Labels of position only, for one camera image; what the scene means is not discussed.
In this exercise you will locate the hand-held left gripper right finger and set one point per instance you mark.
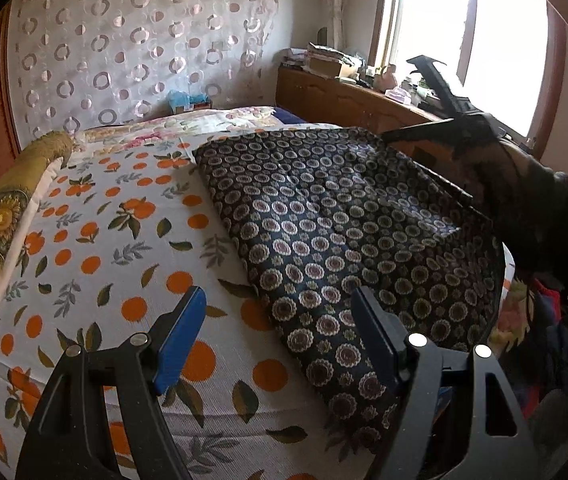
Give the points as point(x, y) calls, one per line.
point(376, 332)

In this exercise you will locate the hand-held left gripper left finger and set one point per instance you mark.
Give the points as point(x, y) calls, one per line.
point(179, 345)

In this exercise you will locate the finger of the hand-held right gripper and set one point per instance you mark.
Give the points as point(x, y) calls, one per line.
point(424, 131)
point(441, 87)

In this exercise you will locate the dark floral medallion shirt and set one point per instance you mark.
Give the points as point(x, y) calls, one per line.
point(324, 230)

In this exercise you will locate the pile of colourful clothes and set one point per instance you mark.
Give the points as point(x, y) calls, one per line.
point(554, 350)

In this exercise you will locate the small pink bag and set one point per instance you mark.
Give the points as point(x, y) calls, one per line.
point(388, 77)

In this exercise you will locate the wooden framed window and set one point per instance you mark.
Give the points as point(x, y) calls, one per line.
point(494, 25)

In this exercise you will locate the long wooden cabinet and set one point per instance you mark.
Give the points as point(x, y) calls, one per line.
point(334, 102)

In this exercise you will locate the white orange-print bed sheet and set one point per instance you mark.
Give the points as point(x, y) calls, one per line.
point(114, 270)

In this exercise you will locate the pile of books and papers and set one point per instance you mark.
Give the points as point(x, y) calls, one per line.
point(324, 60)

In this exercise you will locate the navy blue cloth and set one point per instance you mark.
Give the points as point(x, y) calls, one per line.
point(291, 115)

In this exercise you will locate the lace window curtain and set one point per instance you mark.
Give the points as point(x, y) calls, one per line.
point(334, 0)

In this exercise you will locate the pale floral quilt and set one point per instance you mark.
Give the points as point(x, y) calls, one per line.
point(189, 122)

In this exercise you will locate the blue tissue box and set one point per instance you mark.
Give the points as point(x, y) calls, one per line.
point(188, 102)

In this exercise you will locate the sheer circle-pattern curtain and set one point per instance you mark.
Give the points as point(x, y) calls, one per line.
point(129, 45)

